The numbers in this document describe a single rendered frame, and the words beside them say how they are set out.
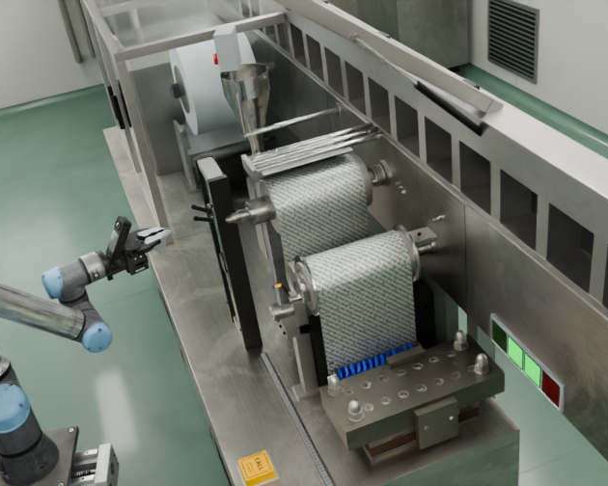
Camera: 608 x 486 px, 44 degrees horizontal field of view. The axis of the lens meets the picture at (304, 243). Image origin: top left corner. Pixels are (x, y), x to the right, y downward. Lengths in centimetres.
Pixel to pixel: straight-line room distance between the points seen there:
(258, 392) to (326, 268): 46
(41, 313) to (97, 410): 165
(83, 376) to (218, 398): 176
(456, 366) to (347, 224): 45
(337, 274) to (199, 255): 98
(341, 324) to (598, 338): 64
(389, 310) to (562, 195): 63
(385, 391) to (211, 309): 76
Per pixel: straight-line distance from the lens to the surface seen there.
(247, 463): 184
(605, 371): 140
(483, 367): 181
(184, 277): 253
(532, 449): 306
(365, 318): 180
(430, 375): 182
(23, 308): 190
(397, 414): 174
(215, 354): 218
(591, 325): 138
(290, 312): 181
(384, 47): 137
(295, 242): 191
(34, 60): 714
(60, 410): 361
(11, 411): 202
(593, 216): 128
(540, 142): 141
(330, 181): 189
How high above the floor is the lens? 227
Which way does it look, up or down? 32 degrees down
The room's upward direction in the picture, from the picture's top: 9 degrees counter-clockwise
